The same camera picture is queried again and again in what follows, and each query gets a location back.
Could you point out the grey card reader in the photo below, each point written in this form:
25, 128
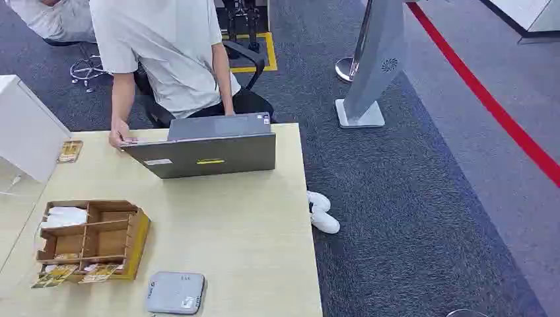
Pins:
175, 292

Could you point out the chrome stanchion base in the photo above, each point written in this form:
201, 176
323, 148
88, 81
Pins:
466, 313

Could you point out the white counter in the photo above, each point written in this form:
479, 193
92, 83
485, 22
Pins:
529, 15

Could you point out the wooden card box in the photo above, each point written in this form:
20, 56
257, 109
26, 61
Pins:
131, 240

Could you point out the pale card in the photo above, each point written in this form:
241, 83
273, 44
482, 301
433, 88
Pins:
144, 141

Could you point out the person's right hand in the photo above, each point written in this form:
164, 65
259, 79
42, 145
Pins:
117, 133

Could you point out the black office chair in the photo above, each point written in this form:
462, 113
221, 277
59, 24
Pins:
251, 57

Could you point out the white card stack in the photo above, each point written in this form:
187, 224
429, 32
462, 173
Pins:
65, 216

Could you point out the white cabinet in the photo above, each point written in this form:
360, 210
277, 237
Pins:
26, 131

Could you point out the red floor tape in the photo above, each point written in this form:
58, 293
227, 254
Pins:
494, 107

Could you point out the grey kiosk stand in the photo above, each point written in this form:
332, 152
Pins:
376, 57

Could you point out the person in pale shirt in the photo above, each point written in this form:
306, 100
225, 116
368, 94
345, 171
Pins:
170, 52

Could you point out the black robot legs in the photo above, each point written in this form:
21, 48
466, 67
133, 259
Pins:
253, 22

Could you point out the gold printed card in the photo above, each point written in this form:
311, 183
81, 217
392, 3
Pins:
100, 273
70, 151
65, 257
54, 275

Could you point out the chrome chair base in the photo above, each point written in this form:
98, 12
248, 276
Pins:
87, 69

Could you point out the yellow floor tape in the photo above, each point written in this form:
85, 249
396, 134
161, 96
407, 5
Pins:
271, 52

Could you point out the chrome stanchion post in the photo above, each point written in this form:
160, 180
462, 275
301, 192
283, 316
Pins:
348, 68

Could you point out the grey laptop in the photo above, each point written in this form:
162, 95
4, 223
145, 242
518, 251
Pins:
205, 157

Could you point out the white shoe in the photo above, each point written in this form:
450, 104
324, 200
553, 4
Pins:
319, 201
326, 221

